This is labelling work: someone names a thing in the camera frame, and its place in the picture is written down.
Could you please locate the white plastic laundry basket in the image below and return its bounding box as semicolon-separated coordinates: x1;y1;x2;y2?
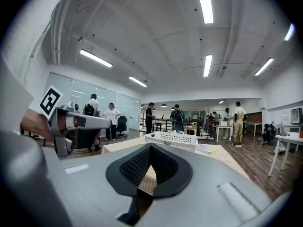
144;131;198;153

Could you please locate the white and yellow book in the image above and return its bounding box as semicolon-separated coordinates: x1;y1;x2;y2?
196;144;218;154

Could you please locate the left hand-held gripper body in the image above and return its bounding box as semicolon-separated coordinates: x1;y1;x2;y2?
28;85;81;158

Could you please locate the wooden top table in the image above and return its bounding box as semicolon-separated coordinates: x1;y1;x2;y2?
183;124;198;136

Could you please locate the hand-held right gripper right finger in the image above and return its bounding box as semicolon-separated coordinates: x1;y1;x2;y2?
136;143;292;227

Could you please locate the white table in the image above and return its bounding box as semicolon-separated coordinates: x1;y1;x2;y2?
212;124;234;143
245;122;263;137
268;131;303;177

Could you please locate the grey tripod stand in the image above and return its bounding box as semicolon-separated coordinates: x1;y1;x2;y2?
203;106;212;144

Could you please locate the long ceiling light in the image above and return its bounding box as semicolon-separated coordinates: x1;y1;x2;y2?
128;76;148;88
80;48;113;69
203;54;213;78
254;57;275;77
194;0;214;25
284;22;295;42

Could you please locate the black metal railing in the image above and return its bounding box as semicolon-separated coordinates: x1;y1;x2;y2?
140;118;171;132

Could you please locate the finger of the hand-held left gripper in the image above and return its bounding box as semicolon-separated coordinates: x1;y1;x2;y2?
67;113;112;130

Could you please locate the black office chair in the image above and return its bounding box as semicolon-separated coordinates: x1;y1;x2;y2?
116;115;129;140

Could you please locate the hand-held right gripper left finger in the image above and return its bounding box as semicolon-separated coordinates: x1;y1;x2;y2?
43;143;152;227

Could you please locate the black monitor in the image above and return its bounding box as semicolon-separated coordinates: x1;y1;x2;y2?
290;107;303;125

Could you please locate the person's light grey shirt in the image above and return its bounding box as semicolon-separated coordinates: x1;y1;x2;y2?
0;0;73;133

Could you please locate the person's left forearm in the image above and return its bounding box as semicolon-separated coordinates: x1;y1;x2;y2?
20;107;54;143

